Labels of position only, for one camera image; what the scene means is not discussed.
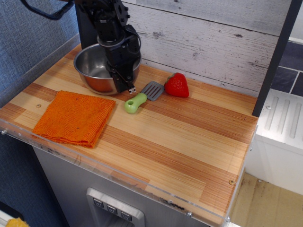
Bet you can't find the silver toy fridge cabinet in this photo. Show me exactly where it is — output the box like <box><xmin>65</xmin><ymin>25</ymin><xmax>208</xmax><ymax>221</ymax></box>
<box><xmin>34</xmin><ymin>148</ymin><xmax>205</xmax><ymax>227</ymax></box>

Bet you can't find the silver dispenser button panel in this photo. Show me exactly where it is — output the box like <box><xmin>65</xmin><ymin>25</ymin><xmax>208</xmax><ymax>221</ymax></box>
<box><xmin>86</xmin><ymin>187</ymin><xmax>145</xmax><ymax>227</ymax></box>

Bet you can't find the dark grey right post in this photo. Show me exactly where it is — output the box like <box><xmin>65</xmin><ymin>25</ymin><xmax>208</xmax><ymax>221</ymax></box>
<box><xmin>252</xmin><ymin>0</ymin><xmax>303</xmax><ymax>117</ymax></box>

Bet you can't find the green handled grey spatula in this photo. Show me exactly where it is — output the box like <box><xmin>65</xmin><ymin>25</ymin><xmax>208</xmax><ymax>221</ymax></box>
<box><xmin>124</xmin><ymin>81</ymin><xmax>164</xmax><ymax>114</ymax></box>

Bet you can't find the stainless steel pot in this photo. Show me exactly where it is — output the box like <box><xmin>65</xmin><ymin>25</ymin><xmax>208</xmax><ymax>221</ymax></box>
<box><xmin>74</xmin><ymin>44</ymin><xmax>142</xmax><ymax>95</ymax></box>

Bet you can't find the dark grey left post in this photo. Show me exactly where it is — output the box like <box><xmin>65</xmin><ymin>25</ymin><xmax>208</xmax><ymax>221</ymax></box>
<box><xmin>75</xmin><ymin>5</ymin><xmax>98</xmax><ymax>49</ymax></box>

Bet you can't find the dark grey post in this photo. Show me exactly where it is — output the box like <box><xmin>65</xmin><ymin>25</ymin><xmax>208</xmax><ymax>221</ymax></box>
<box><xmin>252</xmin><ymin>0</ymin><xmax>303</xmax><ymax>117</ymax></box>
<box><xmin>75</xmin><ymin>5</ymin><xmax>98</xmax><ymax>49</ymax></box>

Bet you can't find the white toy sink drainboard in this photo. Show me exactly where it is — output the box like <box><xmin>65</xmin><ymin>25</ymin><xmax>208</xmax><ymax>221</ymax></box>
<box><xmin>245</xmin><ymin>90</ymin><xmax>303</xmax><ymax>194</ymax></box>

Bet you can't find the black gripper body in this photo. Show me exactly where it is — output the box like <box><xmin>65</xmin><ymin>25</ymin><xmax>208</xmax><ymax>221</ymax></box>
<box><xmin>98</xmin><ymin>25</ymin><xmax>141</xmax><ymax>83</ymax></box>

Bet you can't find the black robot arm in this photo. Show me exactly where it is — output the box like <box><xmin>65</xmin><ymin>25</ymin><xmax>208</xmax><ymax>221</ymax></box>
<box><xmin>74</xmin><ymin>0</ymin><xmax>141</xmax><ymax>94</ymax></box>

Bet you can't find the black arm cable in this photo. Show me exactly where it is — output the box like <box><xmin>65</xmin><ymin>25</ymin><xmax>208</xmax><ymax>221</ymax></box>
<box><xmin>20</xmin><ymin>0</ymin><xmax>75</xmax><ymax>21</ymax></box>

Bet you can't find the red toy strawberry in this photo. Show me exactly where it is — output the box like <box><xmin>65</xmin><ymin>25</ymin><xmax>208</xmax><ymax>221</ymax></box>
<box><xmin>164</xmin><ymin>73</ymin><xmax>189</xmax><ymax>97</ymax></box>

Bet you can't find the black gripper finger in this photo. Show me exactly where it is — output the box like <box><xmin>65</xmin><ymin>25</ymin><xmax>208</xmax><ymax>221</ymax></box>
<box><xmin>110</xmin><ymin>71</ymin><xmax>127</xmax><ymax>93</ymax></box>
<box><xmin>125</xmin><ymin>81</ymin><xmax>136</xmax><ymax>94</ymax></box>

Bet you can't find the yellow object bottom left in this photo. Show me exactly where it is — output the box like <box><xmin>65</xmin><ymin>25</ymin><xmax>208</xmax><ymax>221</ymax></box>
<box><xmin>5</xmin><ymin>218</ymin><xmax>29</xmax><ymax>227</ymax></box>

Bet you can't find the clear acrylic edge guard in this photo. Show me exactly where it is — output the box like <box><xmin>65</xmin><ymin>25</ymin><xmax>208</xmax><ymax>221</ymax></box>
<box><xmin>0</xmin><ymin>114</ymin><xmax>257</xmax><ymax>227</ymax></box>

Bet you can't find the orange folded cloth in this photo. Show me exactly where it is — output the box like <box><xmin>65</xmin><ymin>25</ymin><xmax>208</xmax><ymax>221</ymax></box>
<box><xmin>33</xmin><ymin>91</ymin><xmax>116</xmax><ymax>148</ymax></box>

